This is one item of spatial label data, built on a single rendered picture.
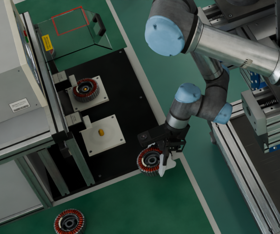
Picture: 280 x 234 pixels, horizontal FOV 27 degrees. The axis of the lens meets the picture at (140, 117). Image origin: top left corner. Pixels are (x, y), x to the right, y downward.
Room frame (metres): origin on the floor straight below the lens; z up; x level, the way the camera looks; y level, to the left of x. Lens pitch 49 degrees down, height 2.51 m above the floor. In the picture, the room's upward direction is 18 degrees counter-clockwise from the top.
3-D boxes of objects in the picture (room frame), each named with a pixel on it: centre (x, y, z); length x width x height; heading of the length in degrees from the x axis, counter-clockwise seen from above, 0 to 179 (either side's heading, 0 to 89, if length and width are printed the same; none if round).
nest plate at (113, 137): (1.49, 0.16, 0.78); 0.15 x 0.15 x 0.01; 4
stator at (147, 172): (1.27, 0.01, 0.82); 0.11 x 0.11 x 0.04
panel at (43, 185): (1.60, 0.43, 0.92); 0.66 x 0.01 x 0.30; 4
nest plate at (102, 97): (1.74, 0.18, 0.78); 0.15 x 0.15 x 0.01; 4
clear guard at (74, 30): (1.80, 0.19, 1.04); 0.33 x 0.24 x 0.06; 94
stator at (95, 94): (1.74, 0.18, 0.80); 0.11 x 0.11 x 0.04
